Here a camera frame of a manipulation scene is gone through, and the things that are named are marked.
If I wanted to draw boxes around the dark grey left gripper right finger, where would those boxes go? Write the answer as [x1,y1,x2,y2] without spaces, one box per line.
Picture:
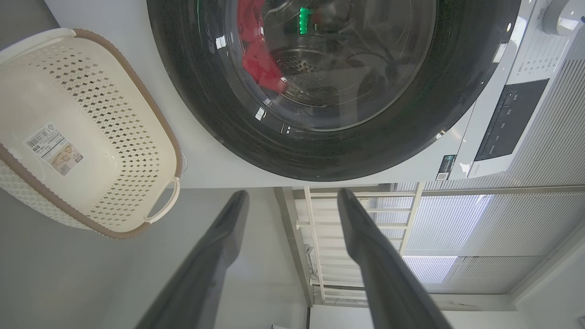
[337,188,453,329]

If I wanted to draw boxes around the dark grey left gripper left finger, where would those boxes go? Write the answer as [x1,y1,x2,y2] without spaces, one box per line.
[136,190,250,329]

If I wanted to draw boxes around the black round washer door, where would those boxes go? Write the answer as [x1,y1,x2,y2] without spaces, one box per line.
[147,0,522,182]

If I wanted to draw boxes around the red garment with white trim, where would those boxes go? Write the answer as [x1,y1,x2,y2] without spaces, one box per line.
[236,0,288,95]

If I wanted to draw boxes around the white front-load washing machine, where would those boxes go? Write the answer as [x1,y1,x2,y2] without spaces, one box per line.
[43,0,585,189]

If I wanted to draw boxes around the cream perforated laundry basket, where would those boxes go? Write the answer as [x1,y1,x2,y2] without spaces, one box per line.
[0,28,183,240]

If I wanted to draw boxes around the stainless steel washing machine drum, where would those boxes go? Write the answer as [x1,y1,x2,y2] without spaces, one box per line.
[261,0,436,132]

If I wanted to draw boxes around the white washing machine control knob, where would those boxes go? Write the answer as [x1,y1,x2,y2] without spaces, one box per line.
[541,0,585,37]

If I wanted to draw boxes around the white metal rack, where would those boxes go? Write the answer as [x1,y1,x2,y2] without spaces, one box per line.
[292,185,426,307]

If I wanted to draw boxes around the white window blinds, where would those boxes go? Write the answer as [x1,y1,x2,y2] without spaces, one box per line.
[392,27,585,296]

